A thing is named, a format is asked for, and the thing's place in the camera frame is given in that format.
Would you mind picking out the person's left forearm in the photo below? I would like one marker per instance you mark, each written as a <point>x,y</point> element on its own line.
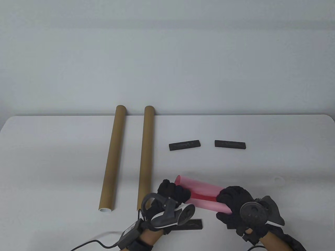
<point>149,239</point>

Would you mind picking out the person's right hand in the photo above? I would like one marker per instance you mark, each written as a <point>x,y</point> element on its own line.
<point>234,198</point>

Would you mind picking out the translucent white tube cap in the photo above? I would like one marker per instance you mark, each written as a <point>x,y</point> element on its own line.
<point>282,181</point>

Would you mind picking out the person's right forearm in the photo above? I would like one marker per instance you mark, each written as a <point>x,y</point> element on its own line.
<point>272,243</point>

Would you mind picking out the black rectangular weight bar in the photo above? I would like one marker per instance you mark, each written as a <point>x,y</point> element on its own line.
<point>230,144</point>
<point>184,145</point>
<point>195,224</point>

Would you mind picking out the black wrist camera unit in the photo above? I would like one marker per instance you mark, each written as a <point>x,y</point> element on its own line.
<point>128,232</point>
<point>294,243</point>

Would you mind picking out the pink paper sheet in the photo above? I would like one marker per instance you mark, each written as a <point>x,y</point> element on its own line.
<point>199,184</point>

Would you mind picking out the person's left hand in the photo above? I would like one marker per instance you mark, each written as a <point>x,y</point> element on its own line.
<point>172,190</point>

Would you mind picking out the brown cardboard mailing tube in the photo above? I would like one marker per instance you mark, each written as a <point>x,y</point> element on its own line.
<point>146,157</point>
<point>113,159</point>

